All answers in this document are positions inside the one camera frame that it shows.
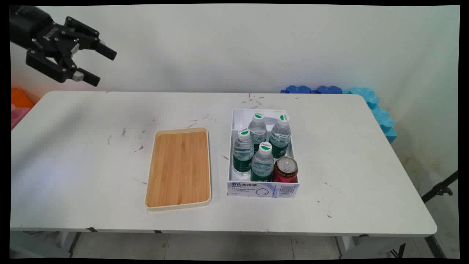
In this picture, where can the water bottle green label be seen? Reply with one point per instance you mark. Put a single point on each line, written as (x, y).
(257, 130)
(280, 139)
(242, 154)
(262, 165)

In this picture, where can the pink box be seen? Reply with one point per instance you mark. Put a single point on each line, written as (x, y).
(17, 115)

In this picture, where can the black tripod leg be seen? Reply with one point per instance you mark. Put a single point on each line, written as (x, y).
(439, 189)

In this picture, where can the dark blue foam mat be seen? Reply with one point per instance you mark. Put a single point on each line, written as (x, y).
(328, 90)
(296, 89)

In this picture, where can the light blue foam mat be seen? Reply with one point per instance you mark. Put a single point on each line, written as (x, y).
(381, 115)

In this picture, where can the white table leg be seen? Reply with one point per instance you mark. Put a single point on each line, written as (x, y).
(66, 240)

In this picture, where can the orange box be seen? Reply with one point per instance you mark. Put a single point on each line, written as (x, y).
(20, 98)

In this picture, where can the red soda can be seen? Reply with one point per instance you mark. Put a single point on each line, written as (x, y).
(285, 170)

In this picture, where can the bamboo tray with cream rim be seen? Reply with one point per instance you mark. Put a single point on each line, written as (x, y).
(179, 168)

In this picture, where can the white cardboard box blue print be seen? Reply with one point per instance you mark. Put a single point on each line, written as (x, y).
(240, 189)

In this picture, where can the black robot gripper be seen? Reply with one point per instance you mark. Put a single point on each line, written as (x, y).
(34, 25)

